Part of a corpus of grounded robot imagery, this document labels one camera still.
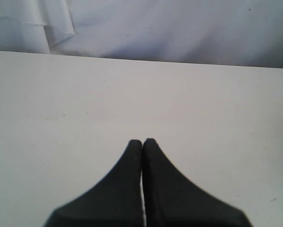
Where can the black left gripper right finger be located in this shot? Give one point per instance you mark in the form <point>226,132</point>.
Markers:
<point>171,200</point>

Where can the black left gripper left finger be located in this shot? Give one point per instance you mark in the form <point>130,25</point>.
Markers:
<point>115,201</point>

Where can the white fabric backdrop curtain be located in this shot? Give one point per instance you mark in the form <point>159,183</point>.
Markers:
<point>226,32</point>

